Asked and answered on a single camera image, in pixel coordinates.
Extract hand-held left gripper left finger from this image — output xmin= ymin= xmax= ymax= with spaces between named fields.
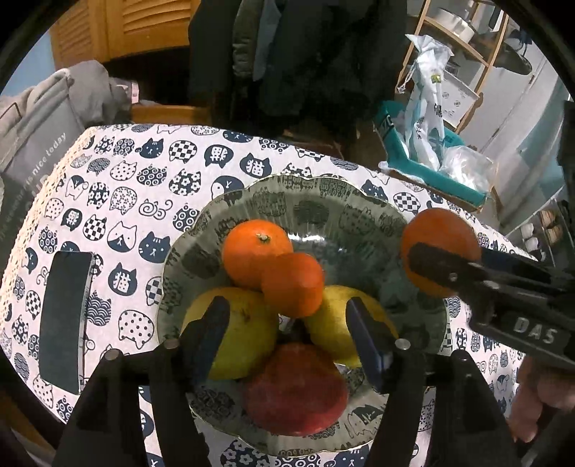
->
xmin=53 ymin=294 xmax=232 ymax=467

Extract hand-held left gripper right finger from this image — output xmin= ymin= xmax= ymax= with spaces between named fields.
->
xmin=345 ymin=296 xmax=524 ymax=467

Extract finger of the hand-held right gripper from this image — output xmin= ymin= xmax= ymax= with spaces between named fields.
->
xmin=480 ymin=248 xmax=554 ymax=283
xmin=406 ymin=242 xmax=488 ymax=298

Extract orange mandarin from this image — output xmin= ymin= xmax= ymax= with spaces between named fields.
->
xmin=400 ymin=207 xmax=482 ymax=298
xmin=222 ymin=219 xmax=295 ymax=289
xmin=261 ymin=252 xmax=325 ymax=319

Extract yellow lemon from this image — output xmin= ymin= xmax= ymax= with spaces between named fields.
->
xmin=181 ymin=287 xmax=280 ymax=382
xmin=303 ymin=285 xmax=400 ymax=369

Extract red apple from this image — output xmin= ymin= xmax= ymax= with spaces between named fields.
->
xmin=244 ymin=342 xmax=350 ymax=437

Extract glass plate with scalloped rim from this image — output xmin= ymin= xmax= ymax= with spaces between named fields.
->
xmin=157 ymin=175 xmax=450 ymax=454

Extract person's right hand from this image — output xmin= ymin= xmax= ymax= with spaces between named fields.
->
xmin=507 ymin=355 xmax=567 ymax=443

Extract shoe rack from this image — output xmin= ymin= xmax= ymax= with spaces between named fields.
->
xmin=516 ymin=209 xmax=567 ymax=256

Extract teal cardboard box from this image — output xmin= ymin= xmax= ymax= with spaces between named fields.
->
xmin=375 ymin=101 xmax=499 ymax=214

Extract clear plastic bag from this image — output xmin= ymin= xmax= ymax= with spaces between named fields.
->
xmin=440 ymin=146 xmax=495 ymax=194

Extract black smartphone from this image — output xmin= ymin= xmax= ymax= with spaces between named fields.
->
xmin=38 ymin=250 xmax=96 ymax=396

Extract white printed carton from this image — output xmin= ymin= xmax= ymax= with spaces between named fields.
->
xmin=438 ymin=74 xmax=479 ymax=131

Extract cat print tablecloth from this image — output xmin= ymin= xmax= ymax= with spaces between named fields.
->
xmin=0 ymin=123 xmax=540 ymax=467

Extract white printed plastic bag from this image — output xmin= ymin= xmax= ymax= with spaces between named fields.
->
xmin=395 ymin=33 xmax=465 ymax=171

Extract wooden shelf rack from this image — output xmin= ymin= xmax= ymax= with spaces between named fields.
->
xmin=397 ymin=0 xmax=510 ymax=135

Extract black round object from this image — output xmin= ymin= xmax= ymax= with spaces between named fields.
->
xmin=496 ymin=38 xmax=535 ymax=77

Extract brown cardboard box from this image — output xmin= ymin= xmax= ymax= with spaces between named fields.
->
xmin=130 ymin=104 xmax=216 ymax=126

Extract dark hanging coats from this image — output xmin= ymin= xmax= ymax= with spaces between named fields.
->
xmin=186 ymin=0 xmax=420 ymax=135

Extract white round container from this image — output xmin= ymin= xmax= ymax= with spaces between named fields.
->
xmin=433 ymin=6 xmax=477 ymax=41

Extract grey bag with white lettering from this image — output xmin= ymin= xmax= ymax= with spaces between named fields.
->
xmin=0 ymin=96 xmax=88 ymax=234

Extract grey jacket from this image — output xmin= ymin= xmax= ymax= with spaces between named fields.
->
xmin=0 ymin=60 xmax=140 ymax=131

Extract wooden louvered cabinet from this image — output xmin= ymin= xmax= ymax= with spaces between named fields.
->
xmin=49 ymin=0 xmax=203 ymax=68

